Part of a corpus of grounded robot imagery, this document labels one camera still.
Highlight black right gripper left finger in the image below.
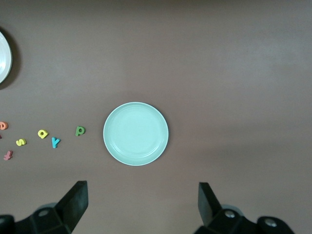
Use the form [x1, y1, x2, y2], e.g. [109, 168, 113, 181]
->
[0, 180, 88, 234]

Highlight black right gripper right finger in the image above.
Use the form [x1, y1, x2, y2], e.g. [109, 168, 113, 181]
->
[194, 182, 294, 234]

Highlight light green plate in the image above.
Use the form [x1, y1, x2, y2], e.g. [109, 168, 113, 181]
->
[102, 101, 169, 167]

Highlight brown table cover sheet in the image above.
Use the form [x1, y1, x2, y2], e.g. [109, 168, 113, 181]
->
[0, 0, 312, 234]

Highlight beige plate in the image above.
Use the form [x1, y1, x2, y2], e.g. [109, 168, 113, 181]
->
[0, 31, 13, 85]

